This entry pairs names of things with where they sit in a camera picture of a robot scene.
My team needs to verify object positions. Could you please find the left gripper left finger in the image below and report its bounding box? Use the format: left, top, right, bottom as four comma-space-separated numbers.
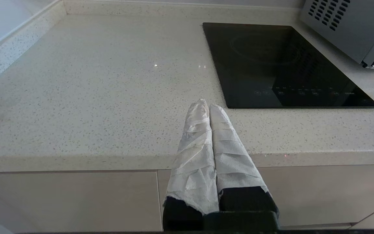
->
163, 98, 220, 231

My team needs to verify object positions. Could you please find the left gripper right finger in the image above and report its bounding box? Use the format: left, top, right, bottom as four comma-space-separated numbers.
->
209, 104, 280, 213

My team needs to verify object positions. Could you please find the silver microwave oven body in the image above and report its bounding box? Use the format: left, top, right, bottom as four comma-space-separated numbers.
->
301, 0, 374, 65

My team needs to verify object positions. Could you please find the black induction cooktop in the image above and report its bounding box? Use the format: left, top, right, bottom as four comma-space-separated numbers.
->
203, 22, 374, 109

